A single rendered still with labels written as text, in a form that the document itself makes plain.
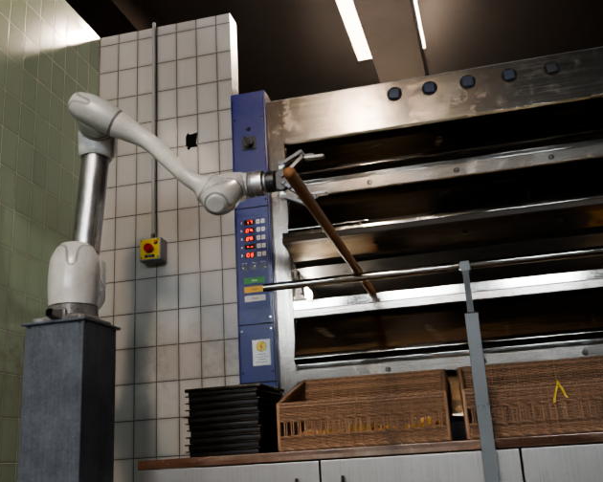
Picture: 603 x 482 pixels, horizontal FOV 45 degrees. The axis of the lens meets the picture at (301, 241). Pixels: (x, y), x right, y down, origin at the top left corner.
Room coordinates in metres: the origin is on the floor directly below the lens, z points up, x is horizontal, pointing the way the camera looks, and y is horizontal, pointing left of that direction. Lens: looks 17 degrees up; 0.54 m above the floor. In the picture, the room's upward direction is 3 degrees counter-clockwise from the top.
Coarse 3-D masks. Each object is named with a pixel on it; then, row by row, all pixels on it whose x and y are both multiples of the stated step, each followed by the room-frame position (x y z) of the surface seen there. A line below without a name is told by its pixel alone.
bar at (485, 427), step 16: (512, 256) 2.39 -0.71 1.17; (528, 256) 2.38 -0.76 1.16; (544, 256) 2.37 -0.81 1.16; (560, 256) 2.36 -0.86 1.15; (576, 256) 2.35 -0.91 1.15; (368, 272) 2.50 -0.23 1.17; (384, 272) 2.48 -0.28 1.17; (400, 272) 2.47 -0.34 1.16; (416, 272) 2.46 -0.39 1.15; (432, 272) 2.45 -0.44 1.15; (464, 272) 2.41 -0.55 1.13; (272, 288) 2.57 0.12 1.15; (288, 288) 2.56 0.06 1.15; (464, 288) 2.34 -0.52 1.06; (480, 352) 2.20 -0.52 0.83; (480, 368) 2.20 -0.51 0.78; (480, 384) 2.20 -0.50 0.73; (480, 400) 2.20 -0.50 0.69; (480, 416) 2.20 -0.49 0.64; (480, 432) 2.21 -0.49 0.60; (496, 464) 2.20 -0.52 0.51; (496, 480) 2.20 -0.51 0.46
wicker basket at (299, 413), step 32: (320, 384) 2.87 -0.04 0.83; (352, 384) 2.85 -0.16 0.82; (384, 384) 2.82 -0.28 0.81; (416, 384) 2.80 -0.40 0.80; (288, 416) 2.43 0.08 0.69; (320, 416) 2.41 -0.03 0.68; (352, 416) 2.39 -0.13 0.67; (416, 416) 2.35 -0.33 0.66; (448, 416) 2.33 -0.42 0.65; (288, 448) 2.43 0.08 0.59; (320, 448) 2.41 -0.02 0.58
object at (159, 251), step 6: (144, 240) 3.00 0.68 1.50; (150, 240) 3.00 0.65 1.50; (162, 240) 3.01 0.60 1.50; (156, 246) 2.99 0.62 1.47; (162, 246) 3.01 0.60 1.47; (144, 252) 3.00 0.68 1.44; (150, 252) 3.00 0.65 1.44; (156, 252) 2.99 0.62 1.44; (162, 252) 3.01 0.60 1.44; (144, 258) 3.00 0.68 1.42; (150, 258) 3.00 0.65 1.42; (156, 258) 2.99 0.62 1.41; (162, 258) 3.01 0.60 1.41
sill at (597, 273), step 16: (576, 272) 2.70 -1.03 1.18; (592, 272) 2.69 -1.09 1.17; (416, 288) 2.83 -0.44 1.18; (432, 288) 2.82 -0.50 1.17; (448, 288) 2.80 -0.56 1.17; (480, 288) 2.78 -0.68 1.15; (496, 288) 2.76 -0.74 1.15; (304, 304) 2.93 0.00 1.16; (320, 304) 2.91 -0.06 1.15; (336, 304) 2.90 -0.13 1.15; (352, 304) 2.89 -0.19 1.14
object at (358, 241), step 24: (456, 216) 2.65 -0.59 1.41; (480, 216) 2.63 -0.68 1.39; (504, 216) 2.61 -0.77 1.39; (528, 216) 2.62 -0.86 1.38; (552, 216) 2.63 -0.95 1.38; (576, 216) 2.63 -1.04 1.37; (600, 216) 2.64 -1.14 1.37; (288, 240) 2.79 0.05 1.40; (312, 240) 2.78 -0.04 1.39; (360, 240) 2.79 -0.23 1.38; (384, 240) 2.79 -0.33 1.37; (408, 240) 2.80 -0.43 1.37; (432, 240) 2.81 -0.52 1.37; (456, 240) 2.81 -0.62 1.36
